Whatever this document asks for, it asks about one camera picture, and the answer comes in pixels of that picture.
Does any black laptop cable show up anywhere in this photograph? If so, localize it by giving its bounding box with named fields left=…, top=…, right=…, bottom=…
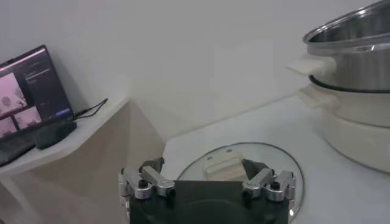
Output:
left=74, top=97, right=109, bottom=120

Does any white side table with laptop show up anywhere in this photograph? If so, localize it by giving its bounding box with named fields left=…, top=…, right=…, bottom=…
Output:
left=0, top=96, right=167, bottom=224

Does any black open laptop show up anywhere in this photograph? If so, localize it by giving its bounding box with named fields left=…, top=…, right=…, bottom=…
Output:
left=0, top=44, right=76, bottom=167

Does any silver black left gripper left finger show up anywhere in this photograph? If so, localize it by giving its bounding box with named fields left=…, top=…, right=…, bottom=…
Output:
left=118, top=156, right=177, bottom=201

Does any cream electric cooker base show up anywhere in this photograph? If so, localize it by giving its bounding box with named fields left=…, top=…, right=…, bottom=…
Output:
left=297, top=82, right=390, bottom=174

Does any round glass pot lid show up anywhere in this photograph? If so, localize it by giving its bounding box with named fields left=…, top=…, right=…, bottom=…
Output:
left=176, top=141, right=305, bottom=224

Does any black computer mouse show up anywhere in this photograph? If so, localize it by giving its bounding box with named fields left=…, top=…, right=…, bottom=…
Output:
left=32, top=120, right=77, bottom=150

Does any stainless steel steamer basket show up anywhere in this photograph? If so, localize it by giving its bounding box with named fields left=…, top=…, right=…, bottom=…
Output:
left=286, top=0, right=390, bottom=94

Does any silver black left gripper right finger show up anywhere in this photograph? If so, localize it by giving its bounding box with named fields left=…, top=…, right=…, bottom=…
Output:
left=241, top=158, right=297, bottom=202

